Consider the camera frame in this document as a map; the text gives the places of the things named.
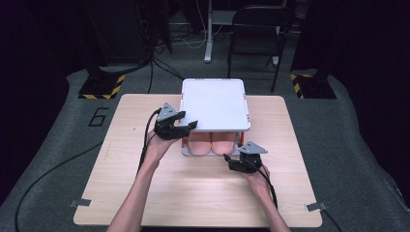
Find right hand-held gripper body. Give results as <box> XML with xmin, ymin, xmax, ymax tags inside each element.
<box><xmin>227</xmin><ymin>140</ymin><xmax>269</xmax><ymax>175</ymax></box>

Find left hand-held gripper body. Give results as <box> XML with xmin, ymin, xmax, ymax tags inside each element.
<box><xmin>153</xmin><ymin>102</ymin><xmax>191</xmax><ymax>141</ymax></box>

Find pink slipper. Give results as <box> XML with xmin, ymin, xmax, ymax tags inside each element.
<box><xmin>186</xmin><ymin>130</ymin><xmax>213</xmax><ymax>157</ymax></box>
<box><xmin>211</xmin><ymin>130</ymin><xmax>241</xmax><ymax>156</ymax></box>

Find white shoe rack orange posts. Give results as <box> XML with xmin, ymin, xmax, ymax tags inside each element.
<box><xmin>177</xmin><ymin>77</ymin><xmax>251</xmax><ymax>158</ymax></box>

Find person's left hand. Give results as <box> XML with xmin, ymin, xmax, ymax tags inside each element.
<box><xmin>144</xmin><ymin>130</ymin><xmax>182</xmax><ymax>165</ymax></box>

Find person's right hand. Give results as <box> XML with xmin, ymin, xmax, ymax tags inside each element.
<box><xmin>244</xmin><ymin>165</ymin><xmax>272</xmax><ymax>198</ymax></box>

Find black stand striped base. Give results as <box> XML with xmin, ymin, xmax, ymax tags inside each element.
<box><xmin>77</xmin><ymin>61</ymin><xmax>127</xmax><ymax>101</ymax></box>
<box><xmin>289</xmin><ymin>69</ymin><xmax>338</xmax><ymax>101</ymax></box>

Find grey tape piece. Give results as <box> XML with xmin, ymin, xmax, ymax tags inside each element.
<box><xmin>70</xmin><ymin>197</ymin><xmax>93</xmax><ymax>209</ymax></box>
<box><xmin>305</xmin><ymin>201</ymin><xmax>328</xmax><ymax>213</ymax></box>

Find white desk leg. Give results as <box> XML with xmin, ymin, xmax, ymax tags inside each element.
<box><xmin>203</xmin><ymin>0</ymin><xmax>215</xmax><ymax>64</ymax></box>

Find black folding chair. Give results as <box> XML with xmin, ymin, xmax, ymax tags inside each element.
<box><xmin>226</xmin><ymin>4</ymin><xmax>296</xmax><ymax>94</ymax></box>

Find left hand-held gripper cable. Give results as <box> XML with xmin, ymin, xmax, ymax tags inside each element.
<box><xmin>136</xmin><ymin>107</ymin><xmax>162</xmax><ymax>175</ymax></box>

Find hand-held gripper cable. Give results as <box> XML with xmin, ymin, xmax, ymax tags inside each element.
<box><xmin>136</xmin><ymin>107</ymin><xmax>162</xmax><ymax>175</ymax></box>
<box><xmin>256</xmin><ymin>163</ymin><xmax>279</xmax><ymax>209</ymax></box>

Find right hand-held gripper cable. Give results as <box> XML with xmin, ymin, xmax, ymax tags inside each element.
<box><xmin>256</xmin><ymin>163</ymin><xmax>279</xmax><ymax>209</ymax></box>

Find bundle of black cables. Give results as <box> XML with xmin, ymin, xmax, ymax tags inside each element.
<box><xmin>146</xmin><ymin>42</ymin><xmax>186</xmax><ymax>95</ymax></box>

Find white cable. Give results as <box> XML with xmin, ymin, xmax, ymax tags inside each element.
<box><xmin>172</xmin><ymin>0</ymin><xmax>224</xmax><ymax>50</ymax></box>

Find black floor cable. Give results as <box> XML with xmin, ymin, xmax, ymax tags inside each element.
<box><xmin>14</xmin><ymin>142</ymin><xmax>103</xmax><ymax>232</ymax></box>
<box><xmin>321</xmin><ymin>208</ymin><xmax>343</xmax><ymax>232</ymax></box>

